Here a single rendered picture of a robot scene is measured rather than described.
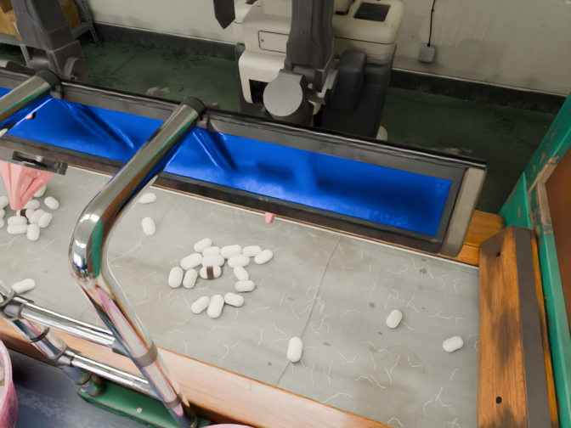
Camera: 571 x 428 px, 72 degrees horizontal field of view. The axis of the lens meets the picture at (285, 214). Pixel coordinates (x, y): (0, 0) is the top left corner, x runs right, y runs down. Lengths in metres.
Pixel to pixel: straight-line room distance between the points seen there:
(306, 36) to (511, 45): 2.06
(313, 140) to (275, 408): 0.36
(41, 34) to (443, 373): 0.78
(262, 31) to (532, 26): 1.74
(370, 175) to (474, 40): 2.27
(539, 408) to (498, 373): 0.06
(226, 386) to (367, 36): 1.07
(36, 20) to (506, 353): 0.79
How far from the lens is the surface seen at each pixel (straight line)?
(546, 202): 0.71
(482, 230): 0.78
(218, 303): 0.63
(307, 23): 0.60
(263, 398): 0.56
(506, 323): 0.58
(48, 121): 0.45
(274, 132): 0.33
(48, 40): 0.76
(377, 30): 1.32
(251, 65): 1.13
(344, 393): 0.59
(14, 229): 0.86
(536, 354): 0.55
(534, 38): 2.60
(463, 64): 2.62
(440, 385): 0.63
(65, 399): 0.73
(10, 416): 0.72
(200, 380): 0.58
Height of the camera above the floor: 1.30
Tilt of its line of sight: 48 degrees down
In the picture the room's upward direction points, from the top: straight up
